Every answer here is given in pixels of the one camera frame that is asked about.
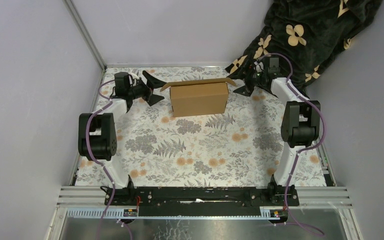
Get aluminium frame rails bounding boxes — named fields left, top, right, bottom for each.
left=57, top=186, right=352, bottom=220

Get black floral blanket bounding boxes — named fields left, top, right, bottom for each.
left=226, top=0, right=381, bottom=90

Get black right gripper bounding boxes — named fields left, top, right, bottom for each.
left=226, top=60, right=267, bottom=98

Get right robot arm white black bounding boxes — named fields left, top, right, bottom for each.
left=234, top=53, right=320, bottom=206

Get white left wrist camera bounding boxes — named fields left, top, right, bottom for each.
left=128, top=72, right=139, bottom=81

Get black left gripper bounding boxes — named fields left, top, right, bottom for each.
left=126, top=70, right=167, bottom=106

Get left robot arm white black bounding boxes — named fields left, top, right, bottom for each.
left=78, top=70, right=166, bottom=206

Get brown cardboard box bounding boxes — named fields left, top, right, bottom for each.
left=160, top=77, right=237, bottom=118

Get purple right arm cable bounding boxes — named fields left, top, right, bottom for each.
left=256, top=52, right=328, bottom=237

